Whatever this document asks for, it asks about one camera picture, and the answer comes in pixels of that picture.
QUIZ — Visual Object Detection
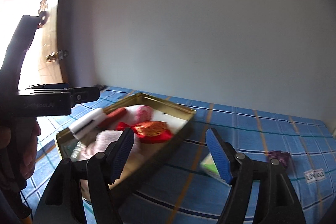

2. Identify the green tissue pack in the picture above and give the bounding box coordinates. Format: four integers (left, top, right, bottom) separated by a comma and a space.
200, 153, 229, 186

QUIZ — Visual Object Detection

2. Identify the pink fluffy puff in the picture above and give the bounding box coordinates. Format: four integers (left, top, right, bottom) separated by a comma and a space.
79, 130, 122, 160

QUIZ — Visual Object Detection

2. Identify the white black sponge block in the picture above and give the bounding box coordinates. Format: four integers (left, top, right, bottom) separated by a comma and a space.
68, 108, 106, 140

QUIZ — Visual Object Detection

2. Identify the dark purple scrunchie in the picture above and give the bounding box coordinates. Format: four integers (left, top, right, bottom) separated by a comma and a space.
267, 151, 291, 169

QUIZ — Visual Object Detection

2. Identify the person's left hand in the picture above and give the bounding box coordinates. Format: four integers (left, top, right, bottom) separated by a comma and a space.
20, 122, 41, 180

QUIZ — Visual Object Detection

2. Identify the wooden door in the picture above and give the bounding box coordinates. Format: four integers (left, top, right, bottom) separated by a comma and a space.
0, 0, 70, 85

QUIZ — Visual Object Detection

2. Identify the black phone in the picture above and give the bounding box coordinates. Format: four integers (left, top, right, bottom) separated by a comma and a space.
94, 84, 106, 91

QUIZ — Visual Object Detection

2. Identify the gold metal tin box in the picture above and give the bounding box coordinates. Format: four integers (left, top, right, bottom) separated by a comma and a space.
55, 93, 196, 203

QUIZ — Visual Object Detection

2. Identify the clear plastic bag packet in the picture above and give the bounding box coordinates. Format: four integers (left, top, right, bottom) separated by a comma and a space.
62, 139, 85, 161

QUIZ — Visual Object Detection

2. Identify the white pink rolled towel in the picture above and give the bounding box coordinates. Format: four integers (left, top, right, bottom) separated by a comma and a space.
123, 105, 154, 125

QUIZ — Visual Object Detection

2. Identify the blue plaid bed sheet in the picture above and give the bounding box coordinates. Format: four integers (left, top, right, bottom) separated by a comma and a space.
20, 86, 336, 224

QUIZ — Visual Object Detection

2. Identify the hanging door ornament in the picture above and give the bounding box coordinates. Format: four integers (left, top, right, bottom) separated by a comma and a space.
38, 0, 50, 28

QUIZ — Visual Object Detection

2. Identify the brass door handle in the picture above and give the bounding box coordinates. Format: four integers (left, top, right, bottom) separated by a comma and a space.
46, 52, 59, 63

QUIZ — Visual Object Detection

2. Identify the red satin drawstring pouch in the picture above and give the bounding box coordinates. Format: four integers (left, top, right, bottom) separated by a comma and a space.
116, 121, 174, 144

